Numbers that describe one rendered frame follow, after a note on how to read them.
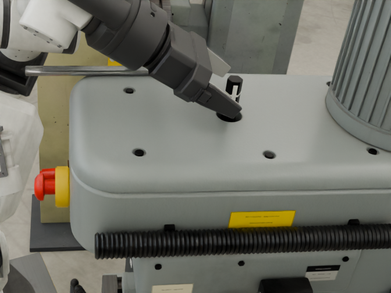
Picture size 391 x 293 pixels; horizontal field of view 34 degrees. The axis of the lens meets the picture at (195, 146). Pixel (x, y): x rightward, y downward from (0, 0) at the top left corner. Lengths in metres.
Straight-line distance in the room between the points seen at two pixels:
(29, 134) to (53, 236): 2.05
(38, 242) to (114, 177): 2.53
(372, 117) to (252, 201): 0.20
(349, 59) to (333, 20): 5.11
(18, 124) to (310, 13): 4.94
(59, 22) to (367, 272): 0.60
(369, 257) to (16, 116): 0.71
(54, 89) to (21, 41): 1.87
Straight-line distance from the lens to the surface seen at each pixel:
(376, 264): 1.05
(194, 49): 0.86
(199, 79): 0.82
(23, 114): 1.30
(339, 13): 6.19
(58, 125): 3.01
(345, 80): 0.93
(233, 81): 0.87
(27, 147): 1.32
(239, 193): 0.84
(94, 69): 0.97
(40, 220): 3.42
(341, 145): 0.91
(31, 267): 2.70
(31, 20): 0.79
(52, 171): 1.07
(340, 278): 1.03
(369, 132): 0.91
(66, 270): 3.22
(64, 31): 0.79
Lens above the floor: 2.39
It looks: 36 degrees down
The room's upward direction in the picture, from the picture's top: 9 degrees clockwise
